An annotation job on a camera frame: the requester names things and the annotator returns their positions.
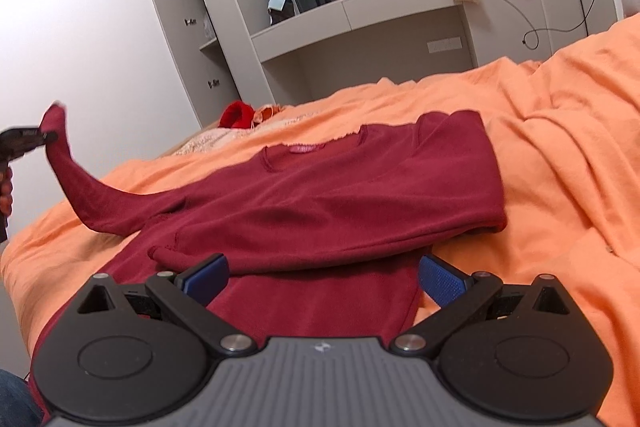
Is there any dark red sweater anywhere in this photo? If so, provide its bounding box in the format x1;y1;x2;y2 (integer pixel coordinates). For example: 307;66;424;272
29;105;506;426

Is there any person's left hand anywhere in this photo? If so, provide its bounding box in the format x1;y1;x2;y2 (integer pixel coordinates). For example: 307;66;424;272
0;167;13;217

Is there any pale patterned bed sheet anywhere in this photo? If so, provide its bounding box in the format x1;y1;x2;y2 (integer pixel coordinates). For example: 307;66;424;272
167;128;257;156

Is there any bright red small garment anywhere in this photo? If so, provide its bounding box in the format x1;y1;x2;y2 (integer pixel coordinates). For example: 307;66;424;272
218;101;255;130

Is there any small orange garment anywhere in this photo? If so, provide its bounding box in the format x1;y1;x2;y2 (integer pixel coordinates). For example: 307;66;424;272
252;104;288;128

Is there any orange bed blanket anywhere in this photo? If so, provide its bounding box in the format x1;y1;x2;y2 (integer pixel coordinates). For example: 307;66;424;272
1;17;639;426

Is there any grey wardrobe door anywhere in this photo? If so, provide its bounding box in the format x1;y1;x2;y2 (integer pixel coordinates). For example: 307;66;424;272
152;0;240;127

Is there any grey built-in desk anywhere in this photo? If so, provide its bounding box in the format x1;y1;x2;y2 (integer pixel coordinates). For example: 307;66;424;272
252;0;552;105

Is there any white wall socket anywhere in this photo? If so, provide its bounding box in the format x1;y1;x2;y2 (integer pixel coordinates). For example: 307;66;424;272
427;37;463;54

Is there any black cable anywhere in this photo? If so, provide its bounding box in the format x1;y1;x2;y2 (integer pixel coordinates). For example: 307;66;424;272
466;0;618;51

